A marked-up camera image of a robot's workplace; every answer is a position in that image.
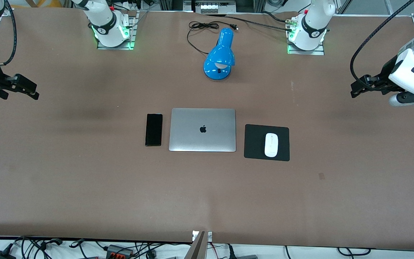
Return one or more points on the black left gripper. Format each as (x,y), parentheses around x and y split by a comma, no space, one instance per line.
(387,73)

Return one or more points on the white computer mouse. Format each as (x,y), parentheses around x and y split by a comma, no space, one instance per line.
(271,145)

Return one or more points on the black smartphone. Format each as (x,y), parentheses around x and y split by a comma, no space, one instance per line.
(153,129)

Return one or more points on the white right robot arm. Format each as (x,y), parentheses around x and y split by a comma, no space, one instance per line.
(104,21)

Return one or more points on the black mouse pad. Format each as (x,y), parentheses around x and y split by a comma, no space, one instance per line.
(255,142)

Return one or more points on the blue desk lamp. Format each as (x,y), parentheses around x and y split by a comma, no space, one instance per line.
(219,59)

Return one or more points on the black power adapter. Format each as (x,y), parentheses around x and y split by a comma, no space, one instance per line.
(0,254)

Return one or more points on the white power strip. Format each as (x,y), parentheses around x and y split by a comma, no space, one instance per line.
(214,7)

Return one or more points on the grey connector box orange levers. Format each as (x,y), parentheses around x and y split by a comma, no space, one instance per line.
(119,251)

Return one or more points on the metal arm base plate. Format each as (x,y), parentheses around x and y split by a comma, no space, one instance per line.
(115,45)
(306,51)

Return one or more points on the metal camera post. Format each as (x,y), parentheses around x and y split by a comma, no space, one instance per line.
(200,246)

